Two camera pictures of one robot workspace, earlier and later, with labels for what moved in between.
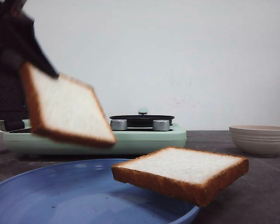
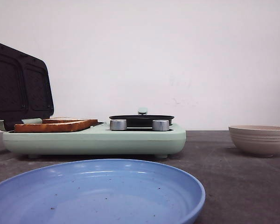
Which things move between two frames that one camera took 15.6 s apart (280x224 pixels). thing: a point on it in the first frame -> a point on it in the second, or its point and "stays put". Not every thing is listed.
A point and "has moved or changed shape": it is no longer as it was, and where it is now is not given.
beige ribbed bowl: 261,141 stays put
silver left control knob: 118,124 stays put
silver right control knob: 161,125 stays put
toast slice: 64,108 has moved or changed shape
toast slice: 193,177 -> 59,127
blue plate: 84,192 stays put
